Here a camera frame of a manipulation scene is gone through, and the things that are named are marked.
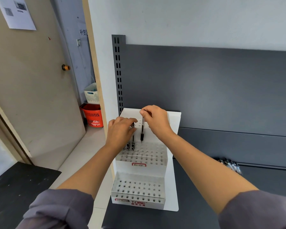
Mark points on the red plastic basket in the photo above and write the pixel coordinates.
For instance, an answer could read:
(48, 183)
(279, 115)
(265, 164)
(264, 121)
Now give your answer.
(93, 115)

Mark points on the white slotted shelf upright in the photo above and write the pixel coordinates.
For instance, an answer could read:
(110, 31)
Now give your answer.
(118, 73)

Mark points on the grey sleeve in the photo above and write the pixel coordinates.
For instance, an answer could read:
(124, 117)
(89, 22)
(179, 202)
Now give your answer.
(257, 211)
(57, 208)

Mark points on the row of clear-barrel pens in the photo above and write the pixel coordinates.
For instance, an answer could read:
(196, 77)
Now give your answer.
(231, 165)

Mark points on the person's right forearm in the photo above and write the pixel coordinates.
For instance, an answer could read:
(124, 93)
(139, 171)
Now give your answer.
(209, 171)

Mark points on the white tiered pen holder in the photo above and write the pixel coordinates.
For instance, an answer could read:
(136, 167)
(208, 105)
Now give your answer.
(143, 169)

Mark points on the brass door knob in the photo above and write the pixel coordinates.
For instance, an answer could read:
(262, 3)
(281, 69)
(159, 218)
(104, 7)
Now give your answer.
(66, 67)

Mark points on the person's right hand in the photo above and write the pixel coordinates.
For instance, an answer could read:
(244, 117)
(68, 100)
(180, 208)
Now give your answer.
(158, 121)

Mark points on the beige door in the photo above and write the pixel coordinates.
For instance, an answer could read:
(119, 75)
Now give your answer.
(33, 88)

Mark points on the grey right sleeve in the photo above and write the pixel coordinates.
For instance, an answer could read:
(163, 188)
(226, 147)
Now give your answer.
(257, 211)

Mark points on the white woven basket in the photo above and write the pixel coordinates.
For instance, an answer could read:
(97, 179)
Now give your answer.
(91, 94)

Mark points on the dark grey shelf unit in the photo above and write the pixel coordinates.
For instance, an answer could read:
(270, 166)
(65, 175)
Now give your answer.
(217, 88)

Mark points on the brown door frame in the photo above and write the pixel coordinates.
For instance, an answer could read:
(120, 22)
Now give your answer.
(7, 131)

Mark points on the person's left forearm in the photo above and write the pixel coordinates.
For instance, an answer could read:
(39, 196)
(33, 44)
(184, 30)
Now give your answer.
(90, 171)

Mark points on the person's left hand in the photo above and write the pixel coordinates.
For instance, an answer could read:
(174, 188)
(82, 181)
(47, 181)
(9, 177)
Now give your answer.
(119, 135)

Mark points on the white paper notice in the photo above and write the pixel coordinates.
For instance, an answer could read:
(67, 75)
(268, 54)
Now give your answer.
(16, 14)

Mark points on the white wall switch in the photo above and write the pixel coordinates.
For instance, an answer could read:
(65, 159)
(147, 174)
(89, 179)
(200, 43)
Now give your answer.
(78, 42)

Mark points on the grey left sleeve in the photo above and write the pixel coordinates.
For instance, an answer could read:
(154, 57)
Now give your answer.
(57, 208)

